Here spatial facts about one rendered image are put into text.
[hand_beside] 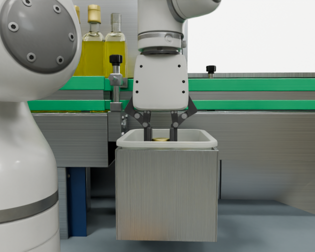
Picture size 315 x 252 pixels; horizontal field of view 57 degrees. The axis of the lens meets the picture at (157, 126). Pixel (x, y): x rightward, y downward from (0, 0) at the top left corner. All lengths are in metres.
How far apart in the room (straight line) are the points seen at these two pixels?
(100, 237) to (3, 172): 0.47
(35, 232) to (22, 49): 0.19
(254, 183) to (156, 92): 0.61
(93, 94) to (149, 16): 0.26
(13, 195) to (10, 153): 0.04
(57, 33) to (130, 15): 0.70
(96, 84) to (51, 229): 0.40
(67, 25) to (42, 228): 0.21
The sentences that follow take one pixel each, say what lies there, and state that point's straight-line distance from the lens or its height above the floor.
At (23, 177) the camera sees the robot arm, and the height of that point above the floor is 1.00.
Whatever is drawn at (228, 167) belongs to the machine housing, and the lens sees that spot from 1.00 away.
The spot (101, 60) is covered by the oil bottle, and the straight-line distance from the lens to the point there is 0.80.
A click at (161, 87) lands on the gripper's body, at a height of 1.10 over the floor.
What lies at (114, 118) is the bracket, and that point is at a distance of 0.66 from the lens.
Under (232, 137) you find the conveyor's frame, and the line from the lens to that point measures 0.77.
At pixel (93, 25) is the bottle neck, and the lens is 0.84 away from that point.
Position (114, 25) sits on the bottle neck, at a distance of 0.83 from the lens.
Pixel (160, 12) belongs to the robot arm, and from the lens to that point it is 0.52.
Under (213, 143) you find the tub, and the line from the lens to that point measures 0.49.
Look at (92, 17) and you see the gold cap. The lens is 0.84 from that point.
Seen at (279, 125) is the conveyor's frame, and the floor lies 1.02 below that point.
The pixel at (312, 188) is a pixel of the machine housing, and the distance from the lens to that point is 1.11.
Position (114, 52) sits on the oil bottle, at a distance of 0.80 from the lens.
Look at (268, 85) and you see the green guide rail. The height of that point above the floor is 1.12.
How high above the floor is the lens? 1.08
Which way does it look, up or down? 5 degrees down
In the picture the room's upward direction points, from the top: straight up
